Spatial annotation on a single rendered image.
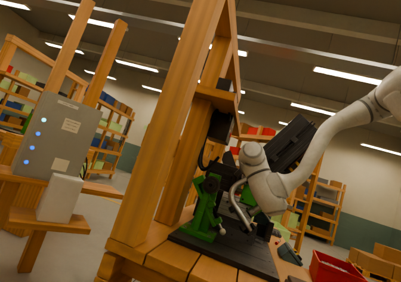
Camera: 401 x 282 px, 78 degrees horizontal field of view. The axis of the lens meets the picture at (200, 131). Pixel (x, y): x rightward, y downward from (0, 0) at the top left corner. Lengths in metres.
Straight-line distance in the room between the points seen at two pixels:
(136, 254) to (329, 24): 5.10
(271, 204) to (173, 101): 0.51
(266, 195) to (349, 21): 4.84
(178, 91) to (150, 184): 0.32
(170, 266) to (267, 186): 0.43
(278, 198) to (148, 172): 0.47
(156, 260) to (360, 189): 10.75
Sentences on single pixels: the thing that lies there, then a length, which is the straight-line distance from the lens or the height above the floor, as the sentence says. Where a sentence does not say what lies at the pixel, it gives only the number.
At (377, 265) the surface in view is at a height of 0.32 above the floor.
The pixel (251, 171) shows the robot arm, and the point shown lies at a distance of 0.99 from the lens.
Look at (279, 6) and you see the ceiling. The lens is 5.50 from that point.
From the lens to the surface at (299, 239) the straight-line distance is 4.43.
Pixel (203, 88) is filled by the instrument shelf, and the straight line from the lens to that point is 1.16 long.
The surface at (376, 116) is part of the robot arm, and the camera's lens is 1.14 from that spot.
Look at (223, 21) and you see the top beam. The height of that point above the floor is 1.85.
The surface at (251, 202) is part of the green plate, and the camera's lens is 1.38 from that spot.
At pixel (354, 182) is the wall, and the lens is 11.27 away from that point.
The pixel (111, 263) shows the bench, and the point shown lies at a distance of 0.91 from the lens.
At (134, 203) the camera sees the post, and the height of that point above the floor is 1.00.
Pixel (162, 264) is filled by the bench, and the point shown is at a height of 0.87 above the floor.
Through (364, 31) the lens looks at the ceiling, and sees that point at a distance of 5.53.
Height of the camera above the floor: 1.18
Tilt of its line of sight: 8 degrees up
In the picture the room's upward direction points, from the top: 18 degrees clockwise
